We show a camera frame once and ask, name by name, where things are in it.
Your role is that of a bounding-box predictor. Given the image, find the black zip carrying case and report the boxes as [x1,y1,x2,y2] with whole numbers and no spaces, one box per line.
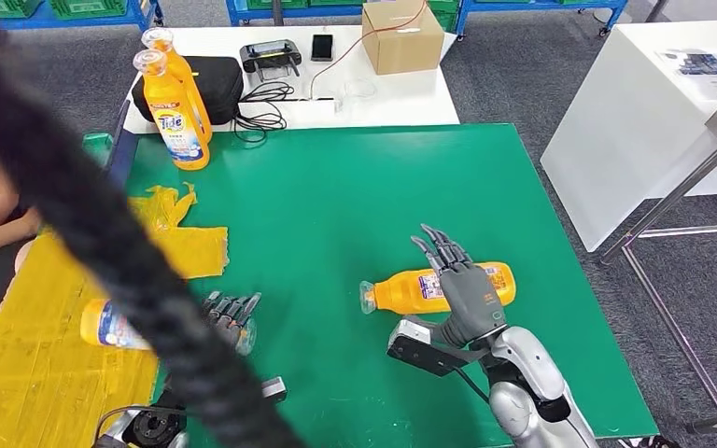
[131,55,246,126]

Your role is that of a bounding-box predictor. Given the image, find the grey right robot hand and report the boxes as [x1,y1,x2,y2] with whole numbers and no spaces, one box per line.
[411,223,508,349]

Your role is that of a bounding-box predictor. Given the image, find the brown cardboard box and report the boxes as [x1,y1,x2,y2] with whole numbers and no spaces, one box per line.
[361,0,446,76]

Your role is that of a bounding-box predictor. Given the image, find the red wire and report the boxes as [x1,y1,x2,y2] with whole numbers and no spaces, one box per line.
[308,0,428,100]

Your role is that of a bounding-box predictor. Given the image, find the green table mat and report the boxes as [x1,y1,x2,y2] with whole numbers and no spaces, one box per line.
[124,123,660,448]

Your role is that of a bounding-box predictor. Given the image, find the black remote controller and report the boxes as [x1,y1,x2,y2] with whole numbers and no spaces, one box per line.
[238,38,303,83]

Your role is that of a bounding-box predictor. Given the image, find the green plastic crate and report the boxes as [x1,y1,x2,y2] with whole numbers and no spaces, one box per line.
[49,0,130,19]
[429,0,462,32]
[0,0,44,19]

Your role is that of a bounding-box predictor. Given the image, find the green side mat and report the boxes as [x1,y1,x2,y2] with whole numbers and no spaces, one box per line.
[83,133,114,169]

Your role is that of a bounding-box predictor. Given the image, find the thin black cable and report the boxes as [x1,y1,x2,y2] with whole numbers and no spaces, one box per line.
[232,81,335,145]

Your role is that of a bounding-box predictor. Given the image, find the white table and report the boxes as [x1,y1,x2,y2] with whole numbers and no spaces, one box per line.
[121,24,460,135]

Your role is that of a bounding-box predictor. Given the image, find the black smartphone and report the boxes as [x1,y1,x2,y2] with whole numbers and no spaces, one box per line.
[310,33,335,63]

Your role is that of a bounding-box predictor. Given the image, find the printed paper sheet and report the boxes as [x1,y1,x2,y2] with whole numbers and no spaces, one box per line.
[658,49,717,104]

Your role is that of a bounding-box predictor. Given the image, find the thick black braided cable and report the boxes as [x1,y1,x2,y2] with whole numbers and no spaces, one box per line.
[0,0,307,448]

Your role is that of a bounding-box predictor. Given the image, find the orange detergent bottle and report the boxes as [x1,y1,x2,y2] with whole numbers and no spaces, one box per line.
[132,49,211,172]
[79,298,259,358]
[140,26,214,145]
[358,261,517,315]

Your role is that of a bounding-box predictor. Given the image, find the dark blue panel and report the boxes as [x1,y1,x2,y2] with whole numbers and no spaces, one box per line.
[105,98,140,189]

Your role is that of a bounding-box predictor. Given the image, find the yellow plastic bag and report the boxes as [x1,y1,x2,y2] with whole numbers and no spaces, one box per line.
[126,182,231,281]

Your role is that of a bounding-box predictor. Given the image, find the yellow taped cardboard surface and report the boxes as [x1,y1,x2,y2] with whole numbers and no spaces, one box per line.
[0,231,162,448]

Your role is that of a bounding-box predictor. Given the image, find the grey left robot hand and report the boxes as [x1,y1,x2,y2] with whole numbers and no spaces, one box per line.
[200,290,264,349]

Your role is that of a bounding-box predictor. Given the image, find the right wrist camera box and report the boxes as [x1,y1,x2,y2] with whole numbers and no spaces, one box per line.
[386,315,458,378]

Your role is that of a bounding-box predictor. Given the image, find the white cabinet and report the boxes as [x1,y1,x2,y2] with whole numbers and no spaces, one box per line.
[539,18,717,254]

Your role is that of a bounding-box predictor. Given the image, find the blue wheeled rack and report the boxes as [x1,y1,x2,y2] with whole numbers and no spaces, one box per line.
[225,0,365,26]
[0,0,167,32]
[456,0,628,35]

